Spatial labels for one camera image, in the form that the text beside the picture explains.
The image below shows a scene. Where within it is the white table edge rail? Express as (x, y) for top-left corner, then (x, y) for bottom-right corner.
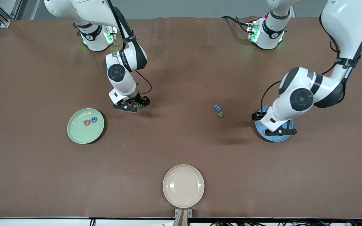
(0, 217), (362, 226)

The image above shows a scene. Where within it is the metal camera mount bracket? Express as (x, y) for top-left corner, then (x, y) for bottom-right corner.
(174, 208), (193, 226)

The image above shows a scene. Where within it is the beige plate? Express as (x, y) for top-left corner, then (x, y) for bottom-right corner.
(162, 164), (205, 208)

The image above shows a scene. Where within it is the blue plate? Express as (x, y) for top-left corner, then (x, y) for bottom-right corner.
(255, 106), (294, 142)

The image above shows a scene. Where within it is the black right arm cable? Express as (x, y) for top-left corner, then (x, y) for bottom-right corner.
(107, 0), (152, 96)

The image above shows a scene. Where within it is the brown table cover sheet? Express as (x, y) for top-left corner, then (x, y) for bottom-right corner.
(0, 16), (362, 219)

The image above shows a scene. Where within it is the black left base cable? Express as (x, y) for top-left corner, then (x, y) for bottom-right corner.
(221, 16), (250, 33)

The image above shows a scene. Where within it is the green plate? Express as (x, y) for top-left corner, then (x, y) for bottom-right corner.
(67, 108), (105, 144)

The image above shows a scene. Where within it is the aluminium frame profile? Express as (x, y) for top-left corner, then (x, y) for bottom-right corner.
(0, 0), (23, 28)

